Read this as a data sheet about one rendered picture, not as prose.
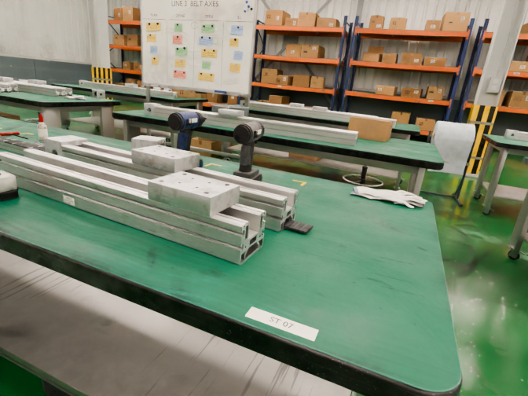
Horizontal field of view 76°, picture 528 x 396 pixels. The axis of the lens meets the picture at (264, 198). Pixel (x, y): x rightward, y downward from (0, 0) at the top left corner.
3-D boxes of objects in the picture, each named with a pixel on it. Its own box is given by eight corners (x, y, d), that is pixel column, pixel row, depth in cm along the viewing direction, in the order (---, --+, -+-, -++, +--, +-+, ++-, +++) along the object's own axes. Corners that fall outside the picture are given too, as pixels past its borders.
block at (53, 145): (39, 166, 115) (36, 138, 112) (73, 160, 126) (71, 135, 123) (56, 171, 112) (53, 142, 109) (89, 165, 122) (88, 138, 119)
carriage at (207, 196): (148, 210, 72) (147, 180, 70) (181, 197, 82) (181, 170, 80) (209, 230, 66) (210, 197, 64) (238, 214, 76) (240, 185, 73)
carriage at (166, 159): (131, 172, 99) (130, 148, 97) (158, 165, 108) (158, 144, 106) (174, 183, 92) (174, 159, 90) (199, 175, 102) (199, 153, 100)
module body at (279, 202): (64, 170, 114) (61, 144, 111) (89, 165, 122) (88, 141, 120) (279, 232, 82) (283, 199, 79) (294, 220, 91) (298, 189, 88)
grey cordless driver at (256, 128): (225, 192, 107) (230, 122, 100) (247, 178, 125) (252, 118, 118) (248, 197, 105) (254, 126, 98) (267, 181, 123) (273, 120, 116)
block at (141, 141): (129, 164, 128) (128, 139, 125) (141, 158, 139) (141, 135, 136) (154, 166, 128) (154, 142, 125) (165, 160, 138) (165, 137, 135)
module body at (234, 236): (1, 181, 97) (-4, 152, 95) (36, 174, 106) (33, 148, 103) (239, 265, 66) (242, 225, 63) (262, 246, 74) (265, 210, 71)
